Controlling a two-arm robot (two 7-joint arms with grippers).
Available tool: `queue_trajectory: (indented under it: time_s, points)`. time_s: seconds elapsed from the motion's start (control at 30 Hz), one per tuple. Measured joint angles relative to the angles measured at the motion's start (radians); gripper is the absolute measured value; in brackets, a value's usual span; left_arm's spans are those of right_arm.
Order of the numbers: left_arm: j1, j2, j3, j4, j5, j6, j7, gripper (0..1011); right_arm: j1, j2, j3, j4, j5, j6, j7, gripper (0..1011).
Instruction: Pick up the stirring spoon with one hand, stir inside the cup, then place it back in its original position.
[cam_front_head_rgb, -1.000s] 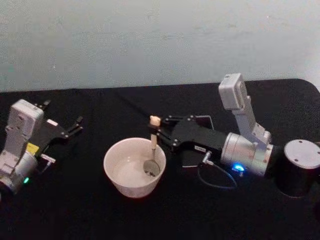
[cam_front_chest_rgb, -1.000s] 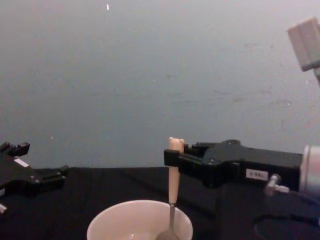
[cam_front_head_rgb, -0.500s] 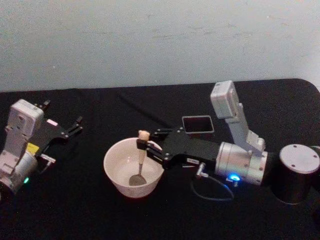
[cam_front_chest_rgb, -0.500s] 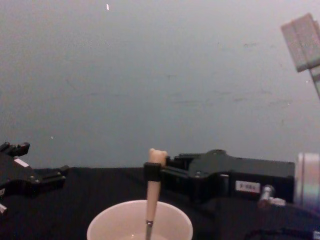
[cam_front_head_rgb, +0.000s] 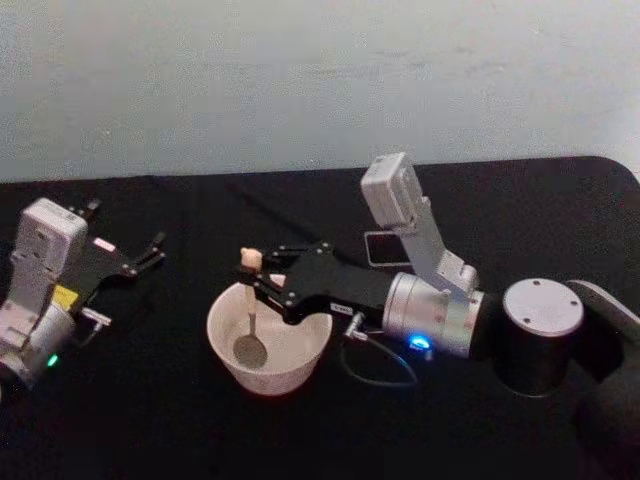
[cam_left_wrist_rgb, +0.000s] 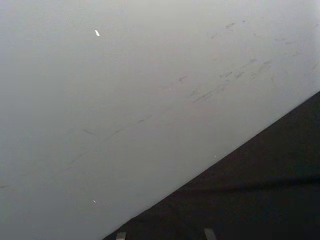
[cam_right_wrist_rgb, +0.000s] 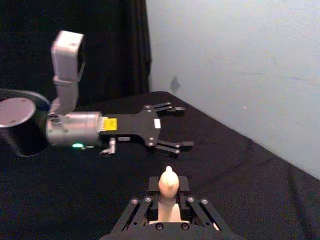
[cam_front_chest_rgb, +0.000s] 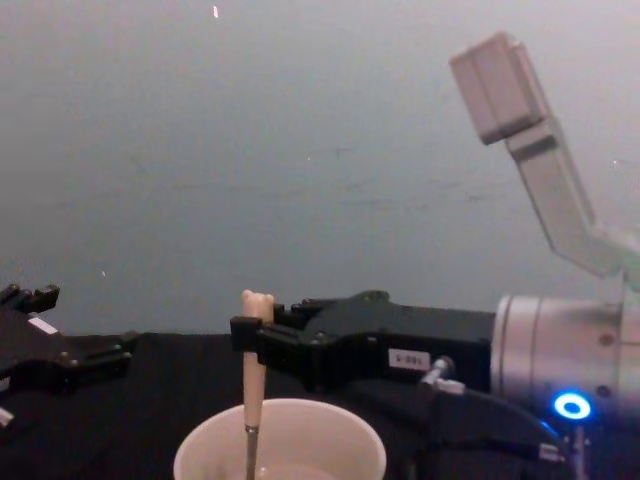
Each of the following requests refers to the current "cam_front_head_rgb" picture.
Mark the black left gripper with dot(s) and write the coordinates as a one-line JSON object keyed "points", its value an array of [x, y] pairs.
{"points": [[100, 265]]}

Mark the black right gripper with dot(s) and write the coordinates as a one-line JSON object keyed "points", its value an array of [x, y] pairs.
{"points": [[345, 290]]}

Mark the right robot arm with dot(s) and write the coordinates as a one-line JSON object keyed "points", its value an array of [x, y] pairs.
{"points": [[542, 305]]}

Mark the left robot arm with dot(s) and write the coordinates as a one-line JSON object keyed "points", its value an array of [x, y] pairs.
{"points": [[44, 235]]}

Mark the white round bowl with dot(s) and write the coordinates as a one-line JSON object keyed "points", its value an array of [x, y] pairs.
{"points": [[290, 350]]}

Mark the small black silver-rimmed device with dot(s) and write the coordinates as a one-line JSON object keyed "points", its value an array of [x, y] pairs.
{"points": [[386, 249]]}

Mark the black table cloth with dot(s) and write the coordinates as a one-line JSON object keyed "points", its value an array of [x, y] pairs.
{"points": [[150, 430]]}

